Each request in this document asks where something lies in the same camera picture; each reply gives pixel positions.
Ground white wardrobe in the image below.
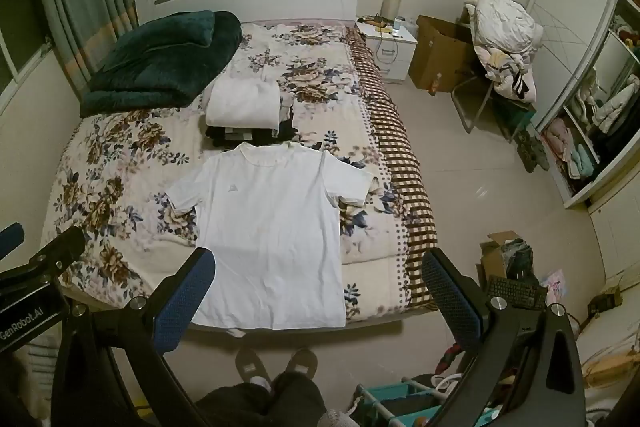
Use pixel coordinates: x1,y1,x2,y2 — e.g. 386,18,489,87
525,0,640,210

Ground white hanging jacket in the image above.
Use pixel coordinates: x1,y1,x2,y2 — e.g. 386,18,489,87
591,76,640,134

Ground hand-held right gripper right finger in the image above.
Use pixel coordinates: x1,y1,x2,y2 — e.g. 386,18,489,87
421,248,588,427

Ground dark folded clothes stack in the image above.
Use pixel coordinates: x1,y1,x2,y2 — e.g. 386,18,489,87
204,106,297,148

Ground pair of green slippers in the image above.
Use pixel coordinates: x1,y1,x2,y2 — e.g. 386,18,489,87
516,131,552,174

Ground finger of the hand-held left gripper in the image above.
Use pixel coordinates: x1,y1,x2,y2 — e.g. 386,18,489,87
0,222,25,260
0,225,87,290

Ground metal folding chair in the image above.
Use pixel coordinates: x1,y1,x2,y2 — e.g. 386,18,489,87
451,74,532,144

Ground pile of clothes on chair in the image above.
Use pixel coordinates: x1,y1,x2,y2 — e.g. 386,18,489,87
474,46,539,104

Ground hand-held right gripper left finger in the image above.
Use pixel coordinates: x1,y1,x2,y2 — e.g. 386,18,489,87
52,248,217,427

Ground small open cardboard box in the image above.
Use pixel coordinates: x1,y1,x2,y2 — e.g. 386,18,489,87
479,231,537,294

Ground white nightstand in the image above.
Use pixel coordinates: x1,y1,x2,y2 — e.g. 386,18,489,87
356,19,419,83

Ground person's legs in dark trousers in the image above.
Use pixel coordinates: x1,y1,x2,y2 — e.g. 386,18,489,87
194,369,327,427

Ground black keyboard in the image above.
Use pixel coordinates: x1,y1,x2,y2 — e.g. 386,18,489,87
484,275,549,311

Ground white t-shirt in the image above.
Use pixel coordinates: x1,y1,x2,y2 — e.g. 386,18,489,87
165,143,377,330

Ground teal storage rack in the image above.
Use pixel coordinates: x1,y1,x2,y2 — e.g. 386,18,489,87
354,381,443,427

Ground large cardboard box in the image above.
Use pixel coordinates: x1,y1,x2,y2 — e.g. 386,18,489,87
409,14,482,96

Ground dark green blanket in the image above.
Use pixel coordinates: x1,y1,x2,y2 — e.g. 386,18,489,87
80,10,244,118

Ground white folded garment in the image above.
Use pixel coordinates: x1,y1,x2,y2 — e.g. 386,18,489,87
206,79,282,134

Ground bed with floral sheet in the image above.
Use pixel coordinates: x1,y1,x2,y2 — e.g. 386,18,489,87
40,19,439,334

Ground grey slipper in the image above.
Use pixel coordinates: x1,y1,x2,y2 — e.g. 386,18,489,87
235,346,272,389
284,347,319,381

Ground folded clothes in wardrobe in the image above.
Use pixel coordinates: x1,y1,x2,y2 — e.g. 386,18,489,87
541,118,599,181

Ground brown checked bed sheet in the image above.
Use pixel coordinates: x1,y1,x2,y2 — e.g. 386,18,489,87
345,27,439,312

